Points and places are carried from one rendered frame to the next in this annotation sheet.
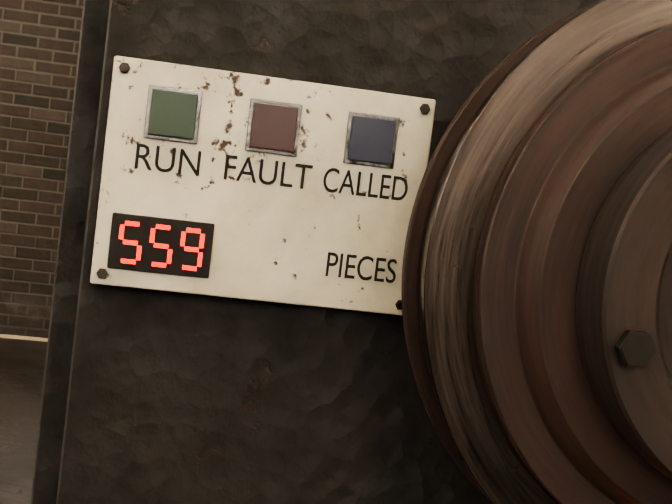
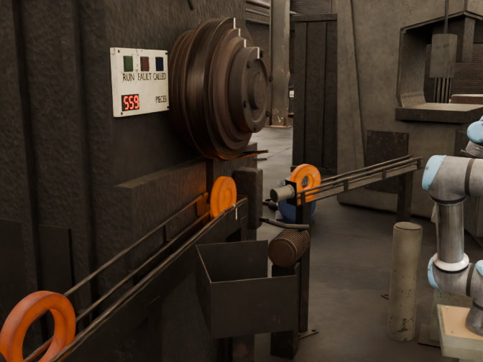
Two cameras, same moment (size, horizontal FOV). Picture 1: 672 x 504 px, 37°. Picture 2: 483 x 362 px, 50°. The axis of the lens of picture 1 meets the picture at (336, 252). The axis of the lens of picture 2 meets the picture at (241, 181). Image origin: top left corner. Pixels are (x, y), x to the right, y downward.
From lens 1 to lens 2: 1.22 m
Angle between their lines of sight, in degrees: 58
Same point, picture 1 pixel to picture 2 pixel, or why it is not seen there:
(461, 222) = (205, 83)
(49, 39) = not seen: outside the picture
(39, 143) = not seen: outside the picture
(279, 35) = (136, 36)
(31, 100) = not seen: outside the picture
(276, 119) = (146, 61)
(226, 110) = (136, 60)
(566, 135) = (220, 60)
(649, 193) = (244, 72)
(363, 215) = (159, 85)
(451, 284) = (205, 98)
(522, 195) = (216, 75)
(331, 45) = (145, 37)
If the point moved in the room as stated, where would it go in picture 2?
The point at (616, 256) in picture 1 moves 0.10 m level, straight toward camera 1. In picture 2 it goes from (242, 85) to (265, 86)
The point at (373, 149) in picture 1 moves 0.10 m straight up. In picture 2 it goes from (161, 66) to (159, 31)
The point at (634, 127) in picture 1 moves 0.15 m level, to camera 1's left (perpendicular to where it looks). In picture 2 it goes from (231, 57) to (203, 56)
